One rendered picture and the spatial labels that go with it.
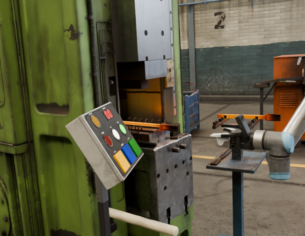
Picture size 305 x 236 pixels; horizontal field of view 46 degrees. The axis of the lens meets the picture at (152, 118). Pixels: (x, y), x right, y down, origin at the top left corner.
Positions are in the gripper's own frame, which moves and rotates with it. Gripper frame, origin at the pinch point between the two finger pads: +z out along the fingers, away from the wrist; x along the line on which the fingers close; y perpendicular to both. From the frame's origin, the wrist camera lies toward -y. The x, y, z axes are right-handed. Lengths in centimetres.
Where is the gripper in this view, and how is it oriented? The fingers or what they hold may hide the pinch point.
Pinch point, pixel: (216, 131)
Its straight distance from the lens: 181.3
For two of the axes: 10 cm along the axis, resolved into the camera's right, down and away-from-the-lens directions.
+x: 5.9, -1.8, 7.9
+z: -8.1, -0.6, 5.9
